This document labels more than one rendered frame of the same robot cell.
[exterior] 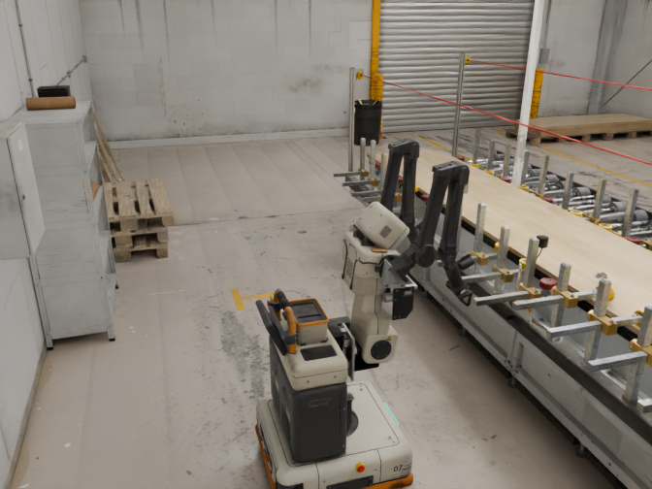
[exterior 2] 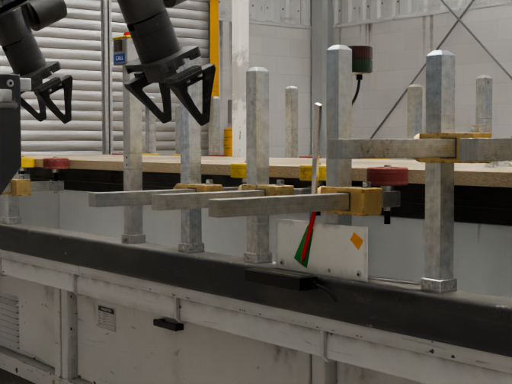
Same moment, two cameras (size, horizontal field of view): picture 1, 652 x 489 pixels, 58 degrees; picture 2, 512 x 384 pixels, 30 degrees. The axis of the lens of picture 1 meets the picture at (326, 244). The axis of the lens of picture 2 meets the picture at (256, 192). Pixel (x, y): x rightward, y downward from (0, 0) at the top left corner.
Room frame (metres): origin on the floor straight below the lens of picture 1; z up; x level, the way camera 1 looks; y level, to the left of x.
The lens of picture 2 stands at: (1.07, -0.22, 0.96)
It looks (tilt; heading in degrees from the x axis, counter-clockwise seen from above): 3 degrees down; 338
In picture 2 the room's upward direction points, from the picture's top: straight up
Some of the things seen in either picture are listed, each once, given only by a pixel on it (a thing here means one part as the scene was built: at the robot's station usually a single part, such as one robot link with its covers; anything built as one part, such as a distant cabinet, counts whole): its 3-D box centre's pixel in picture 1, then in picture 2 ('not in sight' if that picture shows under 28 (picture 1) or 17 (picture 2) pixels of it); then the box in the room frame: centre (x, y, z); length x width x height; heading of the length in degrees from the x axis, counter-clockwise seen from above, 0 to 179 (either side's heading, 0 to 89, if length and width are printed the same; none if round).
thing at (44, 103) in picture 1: (50, 103); not in sight; (4.05, 1.88, 1.59); 0.30 x 0.08 x 0.08; 107
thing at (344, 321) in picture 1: (359, 341); not in sight; (2.48, -0.16, 0.68); 0.28 x 0.27 x 0.25; 17
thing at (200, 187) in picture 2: (478, 257); (196, 194); (3.16, -0.90, 0.84); 0.14 x 0.06 x 0.05; 17
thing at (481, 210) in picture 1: (478, 242); (190, 156); (3.18, -0.90, 0.92); 0.04 x 0.04 x 0.48; 17
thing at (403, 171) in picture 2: (546, 290); (387, 194); (2.69, -1.14, 0.85); 0.08 x 0.08 x 0.11
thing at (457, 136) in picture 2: (564, 296); (449, 148); (2.44, -1.12, 0.95); 0.14 x 0.06 x 0.05; 17
